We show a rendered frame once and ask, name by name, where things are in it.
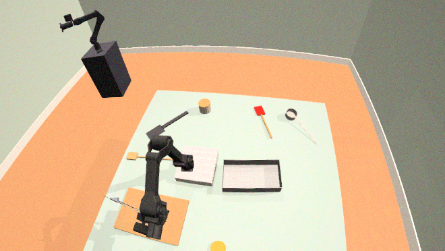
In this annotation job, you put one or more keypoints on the yellow flat disc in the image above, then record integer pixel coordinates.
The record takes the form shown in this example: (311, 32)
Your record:
(218, 246)

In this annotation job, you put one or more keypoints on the beige cylindrical jar with wooden lid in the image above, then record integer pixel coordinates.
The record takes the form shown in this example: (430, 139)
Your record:
(204, 106)

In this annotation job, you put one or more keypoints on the light wooden board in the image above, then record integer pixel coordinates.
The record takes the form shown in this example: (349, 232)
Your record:
(172, 229)

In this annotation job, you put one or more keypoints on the red spatula with wooden handle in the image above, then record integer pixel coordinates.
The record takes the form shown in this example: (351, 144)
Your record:
(259, 111)

